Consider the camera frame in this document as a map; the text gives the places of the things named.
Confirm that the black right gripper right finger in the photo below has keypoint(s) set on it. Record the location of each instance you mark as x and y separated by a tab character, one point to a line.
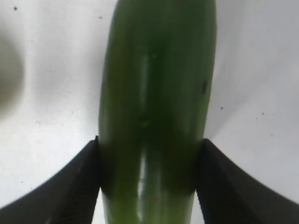
229	195

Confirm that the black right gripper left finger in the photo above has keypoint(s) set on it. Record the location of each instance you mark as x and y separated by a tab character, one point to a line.
69	197

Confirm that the dark green cucumber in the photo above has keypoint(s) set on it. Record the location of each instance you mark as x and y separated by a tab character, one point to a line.
155	94

